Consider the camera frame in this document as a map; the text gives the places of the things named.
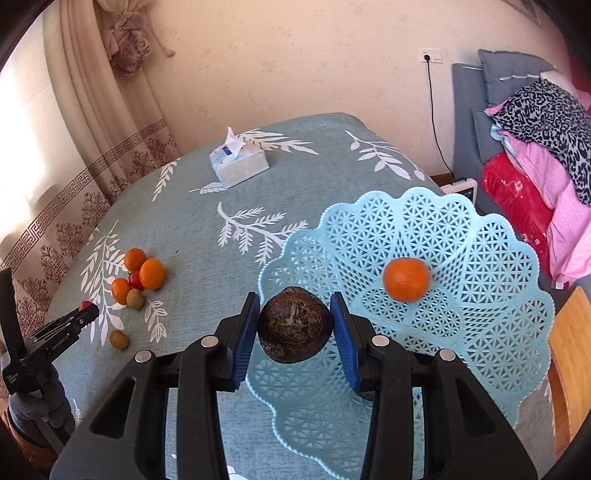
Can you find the pile of clothes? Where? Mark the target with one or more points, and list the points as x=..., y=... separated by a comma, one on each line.
x=558, y=194

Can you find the red cherry tomato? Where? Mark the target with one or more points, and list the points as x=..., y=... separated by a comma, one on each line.
x=85, y=305
x=135, y=279

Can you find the large grey cushion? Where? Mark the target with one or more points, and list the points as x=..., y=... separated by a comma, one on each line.
x=508, y=69

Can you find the mandarin orange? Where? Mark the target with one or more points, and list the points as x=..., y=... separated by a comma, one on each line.
x=153, y=273
x=406, y=279
x=121, y=290
x=135, y=258

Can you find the small grey cushion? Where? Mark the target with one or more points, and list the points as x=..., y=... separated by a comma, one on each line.
x=482, y=134

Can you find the light blue plastic lattice basket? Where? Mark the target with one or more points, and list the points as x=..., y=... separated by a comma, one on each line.
x=461, y=240

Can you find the grey padded headboard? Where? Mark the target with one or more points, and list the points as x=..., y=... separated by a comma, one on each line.
x=464, y=120

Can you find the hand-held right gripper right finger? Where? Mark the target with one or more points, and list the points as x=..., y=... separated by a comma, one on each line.
x=344, y=341

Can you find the wooden chair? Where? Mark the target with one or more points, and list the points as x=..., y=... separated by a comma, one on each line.
x=570, y=355

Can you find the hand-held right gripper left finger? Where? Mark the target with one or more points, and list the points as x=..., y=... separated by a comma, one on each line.
x=244, y=337

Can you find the white pillow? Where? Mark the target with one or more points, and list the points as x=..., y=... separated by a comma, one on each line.
x=561, y=78

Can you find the white wall outlet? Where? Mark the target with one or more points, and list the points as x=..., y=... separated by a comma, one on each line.
x=430, y=56

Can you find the beige patterned curtain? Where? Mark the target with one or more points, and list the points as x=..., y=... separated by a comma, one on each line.
x=92, y=115

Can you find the leopard print cloth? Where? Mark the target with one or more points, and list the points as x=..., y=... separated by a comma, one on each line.
x=554, y=120

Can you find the person's left hand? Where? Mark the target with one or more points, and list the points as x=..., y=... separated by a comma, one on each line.
x=41, y=410

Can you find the brown longan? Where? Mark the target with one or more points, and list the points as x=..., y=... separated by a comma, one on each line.
x=119, y=340
x=135, y=297

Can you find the red blanket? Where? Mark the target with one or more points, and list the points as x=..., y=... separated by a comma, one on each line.
x=517, y=198

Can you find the dark passion fruit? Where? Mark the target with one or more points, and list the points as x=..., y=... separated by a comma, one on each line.
x=293, y=325

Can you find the white floor appliance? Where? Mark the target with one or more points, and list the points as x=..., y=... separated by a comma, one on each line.
x=459, y=188

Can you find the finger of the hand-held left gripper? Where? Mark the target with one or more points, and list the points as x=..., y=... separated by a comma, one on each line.
x=74, y=321

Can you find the blue tissue box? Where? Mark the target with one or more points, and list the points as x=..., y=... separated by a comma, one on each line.
x=240, y=161

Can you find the floral curtain tieback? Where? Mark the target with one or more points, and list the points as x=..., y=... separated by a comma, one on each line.
x=127, y=46

